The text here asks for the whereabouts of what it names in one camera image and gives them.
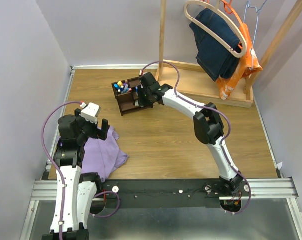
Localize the blue wire hanger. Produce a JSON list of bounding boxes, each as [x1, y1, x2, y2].
[[243, 0, 268, 53]]

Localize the orange plastic hanger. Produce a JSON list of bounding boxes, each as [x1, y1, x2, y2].
[[204, 0, 245, 51]]

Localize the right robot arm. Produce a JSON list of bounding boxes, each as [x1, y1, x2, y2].
[[138, 72, 244, 196]]

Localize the dark brown wooden desk organizer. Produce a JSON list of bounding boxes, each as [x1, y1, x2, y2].
[[111, 77, 153, 116]]

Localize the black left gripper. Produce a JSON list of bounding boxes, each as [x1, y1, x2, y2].
[[75, 108, 110, 144]]

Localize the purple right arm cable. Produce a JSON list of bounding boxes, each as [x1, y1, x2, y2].
[[138, 61, 252, 216]]

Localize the wooden clothes rack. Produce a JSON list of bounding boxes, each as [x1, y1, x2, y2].
[[155, 0, 302, 108]]

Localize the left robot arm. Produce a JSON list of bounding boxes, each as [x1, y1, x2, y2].
[[42, 103, 109, 240]]

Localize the dark blue jeans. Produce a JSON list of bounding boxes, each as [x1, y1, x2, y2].
[[189, 23, 240, 81]]

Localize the purple cloth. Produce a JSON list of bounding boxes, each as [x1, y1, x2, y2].
[[56, 125, 130, 183]]

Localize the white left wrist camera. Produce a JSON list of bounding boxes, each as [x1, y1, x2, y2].
[[80, 102, 100, 124]]

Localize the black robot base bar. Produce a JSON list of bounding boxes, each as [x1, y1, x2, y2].
[[97, 178, 249, 209]]

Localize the wooden clothes hanger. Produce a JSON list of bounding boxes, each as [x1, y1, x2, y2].
[[184, 0, 248, 59]]

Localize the orange cloth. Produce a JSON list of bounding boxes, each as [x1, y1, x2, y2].
[[216, 23, 263, 100]]

